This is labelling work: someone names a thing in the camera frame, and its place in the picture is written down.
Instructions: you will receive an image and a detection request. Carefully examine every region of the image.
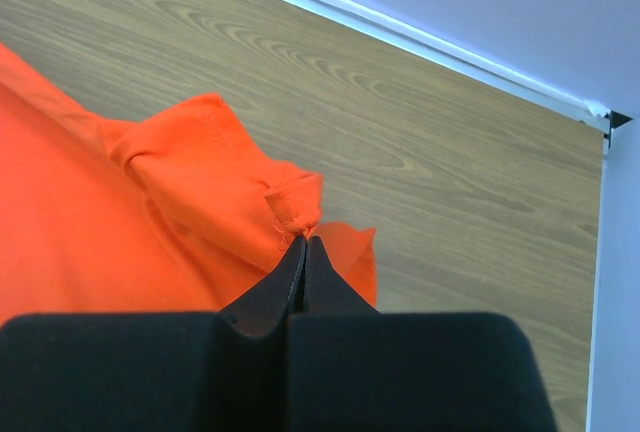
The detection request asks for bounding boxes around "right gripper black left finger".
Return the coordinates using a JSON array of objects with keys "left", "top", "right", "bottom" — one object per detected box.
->
[{"left": 1, "top": 238, "right": 306, "bottom": 431}]

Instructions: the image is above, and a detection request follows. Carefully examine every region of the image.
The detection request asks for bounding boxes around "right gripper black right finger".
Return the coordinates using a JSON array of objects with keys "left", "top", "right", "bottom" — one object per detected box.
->
[{"left": 287, "top": 238, "right": 556, "bottom": 431}]

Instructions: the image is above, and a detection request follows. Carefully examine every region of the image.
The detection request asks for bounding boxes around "orange t shirt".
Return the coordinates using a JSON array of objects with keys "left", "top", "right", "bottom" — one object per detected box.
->
[{"left": 1, "top": 48, "right": 377, "bottom": 320}]

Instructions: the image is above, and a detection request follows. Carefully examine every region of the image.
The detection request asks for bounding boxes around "aluminium frame rail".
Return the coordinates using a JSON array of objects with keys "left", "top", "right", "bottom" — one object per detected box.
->
[{"left": 164, "top": 0, "right": 634, "bottom": 432}]

